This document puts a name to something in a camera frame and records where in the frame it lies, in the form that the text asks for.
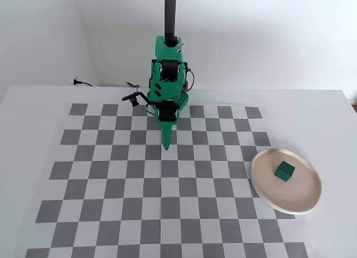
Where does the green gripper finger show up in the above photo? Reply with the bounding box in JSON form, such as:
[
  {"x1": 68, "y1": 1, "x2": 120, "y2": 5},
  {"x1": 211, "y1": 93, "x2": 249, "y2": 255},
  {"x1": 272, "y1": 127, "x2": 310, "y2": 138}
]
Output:
[{"x1": 161, "y1": 125, "x2": 177, "y2": 151}]

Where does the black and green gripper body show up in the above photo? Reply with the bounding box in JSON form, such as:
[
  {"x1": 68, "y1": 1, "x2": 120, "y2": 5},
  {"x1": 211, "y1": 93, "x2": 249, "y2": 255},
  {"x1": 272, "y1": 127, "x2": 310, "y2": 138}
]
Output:
[{"x1": 155, "y1": 99, "x2": 182, "y2": 127}]

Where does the dark green dice cube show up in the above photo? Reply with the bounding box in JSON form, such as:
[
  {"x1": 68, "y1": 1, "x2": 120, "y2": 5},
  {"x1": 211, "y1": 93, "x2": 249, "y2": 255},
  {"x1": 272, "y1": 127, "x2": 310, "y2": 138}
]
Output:
[{"x1": 274, "y1": 160, "x2": 296, "y2": 183}]

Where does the beige round plate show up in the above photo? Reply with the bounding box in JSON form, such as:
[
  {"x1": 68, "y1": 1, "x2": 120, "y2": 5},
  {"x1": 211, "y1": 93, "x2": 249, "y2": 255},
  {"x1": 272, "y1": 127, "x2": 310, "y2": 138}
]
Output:
[{"x1": 250, "y1": 147, "x2": 323, "y2": 215}]

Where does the grey checkerboard mat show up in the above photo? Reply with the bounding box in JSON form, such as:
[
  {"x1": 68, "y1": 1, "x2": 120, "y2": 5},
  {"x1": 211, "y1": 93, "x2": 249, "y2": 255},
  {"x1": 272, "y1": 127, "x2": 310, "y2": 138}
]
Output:
[{"x1": 26, "y1": 102, "x2": 309, "y2": 258}]

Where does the black vertical pole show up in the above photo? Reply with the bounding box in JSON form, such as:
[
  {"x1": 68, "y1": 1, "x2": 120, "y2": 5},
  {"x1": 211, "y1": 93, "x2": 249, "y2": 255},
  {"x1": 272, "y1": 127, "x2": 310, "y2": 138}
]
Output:
[{"x1": 163, "y1": 0, "x2": 179, "y2": 45}]

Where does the black wrist camera board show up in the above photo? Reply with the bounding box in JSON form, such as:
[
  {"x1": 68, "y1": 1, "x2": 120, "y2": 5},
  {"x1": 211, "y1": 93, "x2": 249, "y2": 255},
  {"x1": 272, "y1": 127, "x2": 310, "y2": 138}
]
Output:
[{"x1": 120, "y1": 92, "x2": 147, "y2": 108}]

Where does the black power plug cable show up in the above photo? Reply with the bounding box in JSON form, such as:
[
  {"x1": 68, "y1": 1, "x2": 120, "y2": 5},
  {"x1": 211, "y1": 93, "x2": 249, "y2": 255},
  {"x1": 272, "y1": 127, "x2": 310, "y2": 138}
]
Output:
[{"x1": 73, "y1": 78, "x2": 94, "y2": 88}]

